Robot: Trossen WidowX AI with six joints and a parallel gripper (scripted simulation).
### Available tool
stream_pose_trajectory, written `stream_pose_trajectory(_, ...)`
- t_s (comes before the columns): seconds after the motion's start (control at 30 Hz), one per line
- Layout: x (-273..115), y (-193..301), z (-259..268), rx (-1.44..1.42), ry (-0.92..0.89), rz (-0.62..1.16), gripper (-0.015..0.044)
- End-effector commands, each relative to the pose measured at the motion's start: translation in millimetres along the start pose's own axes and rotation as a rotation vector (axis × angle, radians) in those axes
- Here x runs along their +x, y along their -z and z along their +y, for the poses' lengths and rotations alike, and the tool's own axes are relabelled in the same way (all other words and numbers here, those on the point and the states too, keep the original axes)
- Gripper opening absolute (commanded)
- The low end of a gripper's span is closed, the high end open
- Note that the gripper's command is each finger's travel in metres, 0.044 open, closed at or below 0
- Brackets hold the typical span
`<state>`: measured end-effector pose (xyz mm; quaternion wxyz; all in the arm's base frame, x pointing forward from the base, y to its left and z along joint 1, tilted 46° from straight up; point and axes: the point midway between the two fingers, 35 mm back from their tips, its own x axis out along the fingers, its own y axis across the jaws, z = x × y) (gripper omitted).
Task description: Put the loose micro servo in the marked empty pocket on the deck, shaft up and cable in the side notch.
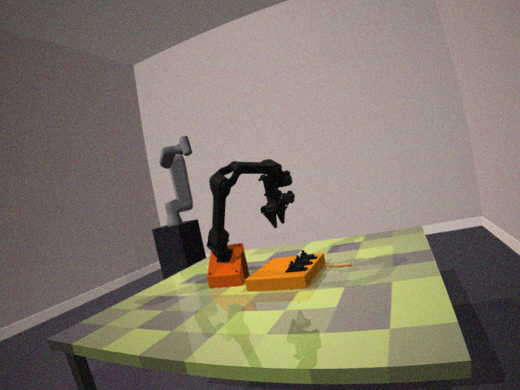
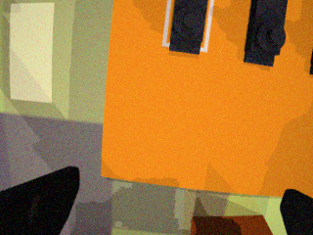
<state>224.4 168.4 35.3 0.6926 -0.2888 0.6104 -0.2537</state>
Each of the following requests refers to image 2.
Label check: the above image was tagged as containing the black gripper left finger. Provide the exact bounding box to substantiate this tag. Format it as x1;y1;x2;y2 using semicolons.
0;165;79;235

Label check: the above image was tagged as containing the orange flat deck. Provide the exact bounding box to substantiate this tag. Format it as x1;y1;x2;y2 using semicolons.
101;0;313;199

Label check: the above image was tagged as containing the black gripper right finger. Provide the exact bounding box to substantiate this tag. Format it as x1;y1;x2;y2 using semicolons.
281;189;313;235

